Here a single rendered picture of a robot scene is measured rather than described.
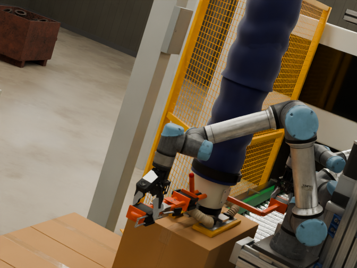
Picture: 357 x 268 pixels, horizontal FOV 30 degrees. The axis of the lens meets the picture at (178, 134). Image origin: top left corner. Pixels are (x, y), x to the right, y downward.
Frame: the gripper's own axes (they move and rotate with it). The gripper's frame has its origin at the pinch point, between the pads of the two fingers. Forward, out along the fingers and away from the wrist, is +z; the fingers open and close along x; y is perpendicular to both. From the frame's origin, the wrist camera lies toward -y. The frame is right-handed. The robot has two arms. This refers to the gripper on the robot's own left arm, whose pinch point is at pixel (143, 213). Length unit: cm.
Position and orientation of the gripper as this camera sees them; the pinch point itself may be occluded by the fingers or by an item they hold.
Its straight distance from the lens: 247.0
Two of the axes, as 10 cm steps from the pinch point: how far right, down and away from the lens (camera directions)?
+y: 4.5, -0.5, 8.9
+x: -8.4, -3.7, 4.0
